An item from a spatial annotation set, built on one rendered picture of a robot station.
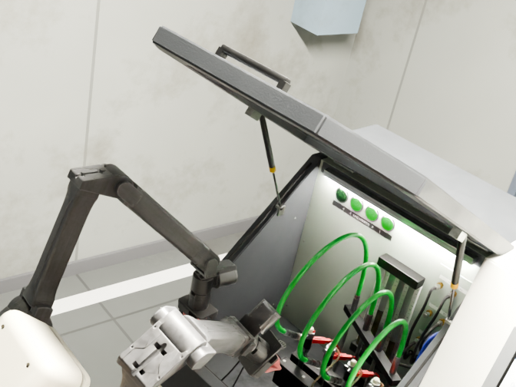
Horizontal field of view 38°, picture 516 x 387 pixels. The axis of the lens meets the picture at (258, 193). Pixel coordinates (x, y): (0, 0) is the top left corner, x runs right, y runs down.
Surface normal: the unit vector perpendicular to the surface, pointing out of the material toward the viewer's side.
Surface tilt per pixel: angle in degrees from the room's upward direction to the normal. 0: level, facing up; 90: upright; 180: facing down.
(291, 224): 90
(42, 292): 74
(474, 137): 90
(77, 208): 88
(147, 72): 90
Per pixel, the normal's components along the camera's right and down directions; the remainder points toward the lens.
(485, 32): -0.77, 0.17
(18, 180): 0.61, 0.48
